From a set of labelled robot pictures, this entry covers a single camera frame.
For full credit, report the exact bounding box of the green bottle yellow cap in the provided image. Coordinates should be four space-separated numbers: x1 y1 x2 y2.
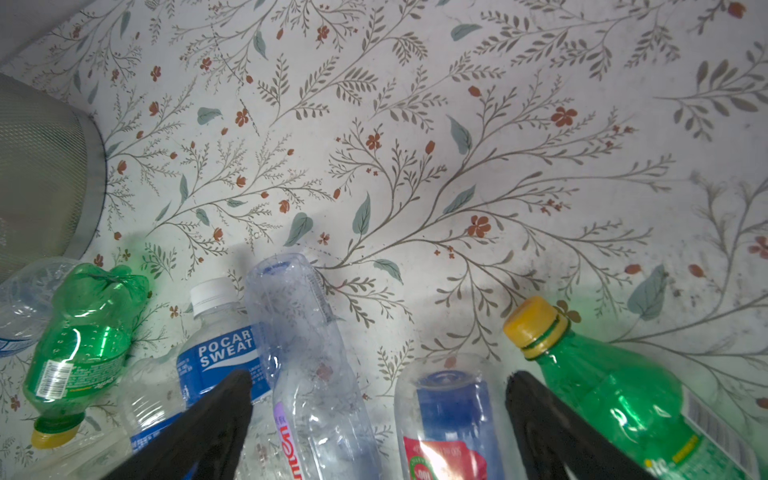
22 264 152 450

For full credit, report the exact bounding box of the clear bottle pink label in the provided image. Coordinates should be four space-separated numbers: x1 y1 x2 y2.
245 253 383 479

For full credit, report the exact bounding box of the Pocari bottle white cap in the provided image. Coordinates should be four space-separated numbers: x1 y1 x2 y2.
176 277 270 407

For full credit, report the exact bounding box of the clear bottle blue label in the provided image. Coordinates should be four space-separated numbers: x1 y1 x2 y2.
1 257 79 358

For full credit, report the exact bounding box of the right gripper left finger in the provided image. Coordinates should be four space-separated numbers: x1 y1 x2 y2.
105 370 252 479

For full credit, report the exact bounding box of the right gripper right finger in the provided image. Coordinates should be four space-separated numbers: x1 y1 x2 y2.
505 371 652 480

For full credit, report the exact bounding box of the blue bottle red label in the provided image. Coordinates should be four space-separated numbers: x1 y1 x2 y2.
394 353 527 479

